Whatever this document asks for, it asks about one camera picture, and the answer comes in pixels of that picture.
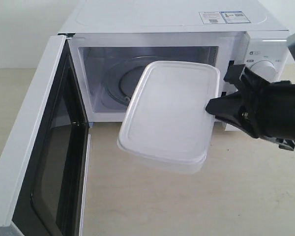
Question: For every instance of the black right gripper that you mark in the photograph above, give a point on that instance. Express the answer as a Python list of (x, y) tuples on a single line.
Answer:
[(272, 104)]

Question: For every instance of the white plastic food container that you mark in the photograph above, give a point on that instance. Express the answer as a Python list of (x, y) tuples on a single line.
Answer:
[(166, 125)]

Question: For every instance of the white microwave door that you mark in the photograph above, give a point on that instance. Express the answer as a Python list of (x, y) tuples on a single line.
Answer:
[(44, 163)]

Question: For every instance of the white microwave oven body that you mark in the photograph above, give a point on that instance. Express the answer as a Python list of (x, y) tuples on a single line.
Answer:
[(106, 32)]

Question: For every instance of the upper white power knob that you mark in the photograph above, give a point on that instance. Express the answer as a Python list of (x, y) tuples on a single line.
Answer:
[(264, 69)]

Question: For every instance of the blue white label sticker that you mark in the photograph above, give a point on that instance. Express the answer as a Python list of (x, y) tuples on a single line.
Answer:
[(224, 17)]

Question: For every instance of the glass turntable plate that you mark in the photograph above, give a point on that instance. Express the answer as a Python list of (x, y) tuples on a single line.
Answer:
[(122, 78)]

